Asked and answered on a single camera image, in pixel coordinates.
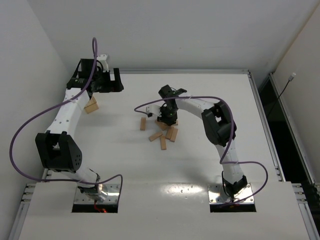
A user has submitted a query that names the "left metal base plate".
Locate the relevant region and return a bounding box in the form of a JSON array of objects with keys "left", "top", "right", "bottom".
[{"left": 74, "top": 184, "right": 120, "bottom": 204}]

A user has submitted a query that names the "wood block row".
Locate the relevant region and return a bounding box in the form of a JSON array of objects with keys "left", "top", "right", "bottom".
[
  {"left": 165, "top": 126, "right": 174, "bottom": 140},
  {"left": 170, "top": 128, "right": 178, "bottom": 142},
  {"left": 160, "top": 135, "right": 167, "bottom": 150}
]

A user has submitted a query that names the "black wall cable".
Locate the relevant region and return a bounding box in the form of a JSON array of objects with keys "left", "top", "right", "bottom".
[{"left": 264, "top": 72, "right": 297, "bottom": 118}]

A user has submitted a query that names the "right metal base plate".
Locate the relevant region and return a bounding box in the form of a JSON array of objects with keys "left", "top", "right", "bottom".
[{"left": 208, "top": 183, "right": 255, "bottom": 206}]

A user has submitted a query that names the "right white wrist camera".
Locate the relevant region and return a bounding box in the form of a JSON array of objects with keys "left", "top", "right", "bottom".
[{"left": 145, "top": 104, "right": 162, "bottom": 118}]

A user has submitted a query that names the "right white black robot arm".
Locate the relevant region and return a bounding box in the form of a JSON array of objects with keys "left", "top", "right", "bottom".
[{"left": 157, "top": 85, "right": 248, "bottom": 199}]

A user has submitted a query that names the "wood block tower base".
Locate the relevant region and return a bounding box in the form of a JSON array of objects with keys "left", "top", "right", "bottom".
[{"left": 155, "top": 120, "right": 169, "bottom": 131}]

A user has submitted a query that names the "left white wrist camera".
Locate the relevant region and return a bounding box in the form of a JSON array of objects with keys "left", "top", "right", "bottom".
[{"left": 96, "top": 54, "right": 110, "bottom": 72}]

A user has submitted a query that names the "wood block diagonal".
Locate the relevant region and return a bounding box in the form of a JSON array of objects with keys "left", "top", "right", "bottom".
[{"left": 148, "top": 131, "right": 163, "bottom": 142}]

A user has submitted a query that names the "purple cable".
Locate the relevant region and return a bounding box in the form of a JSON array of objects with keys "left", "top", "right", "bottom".
[
  {"left": 134, "top": 95, "right": 269, "bottom": 207},
  {"left": 9, "top": 37, "right": 124, "bottom": 187}
]

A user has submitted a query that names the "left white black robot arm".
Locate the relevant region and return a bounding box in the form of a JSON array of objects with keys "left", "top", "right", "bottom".
[{"left": 35, "top": 54, "right": 124, "bottom": 196}]

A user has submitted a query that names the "metal base plate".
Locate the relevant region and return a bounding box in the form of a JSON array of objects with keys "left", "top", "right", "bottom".
[
  {"left": 74, "top": 184, "right": 120, "bottom": 204},
  {"left": 208, "top": 183, "right": 255, "bottom": 206}
]

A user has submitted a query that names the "wooden block box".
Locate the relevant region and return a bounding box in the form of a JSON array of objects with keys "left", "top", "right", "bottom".
[{"left": 84, "top": 96, "right": 99, "bottom": 114}]

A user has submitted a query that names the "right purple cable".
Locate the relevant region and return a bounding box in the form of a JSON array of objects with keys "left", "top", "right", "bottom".
[{"left": 134, "top": 95, "right": 269, "bottom": 207}]

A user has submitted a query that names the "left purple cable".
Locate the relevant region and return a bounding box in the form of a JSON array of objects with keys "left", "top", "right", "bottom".
[{"left": 9, "top": 37, "right": 124, "bottom": 187}]

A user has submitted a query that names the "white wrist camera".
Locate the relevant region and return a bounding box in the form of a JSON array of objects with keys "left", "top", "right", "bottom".
[
  {"left": 96, "top": 54, "right": 110, "bottom": 72},
  {"left": 145, "top": 104, "right": 162, "bottom": 118}
]

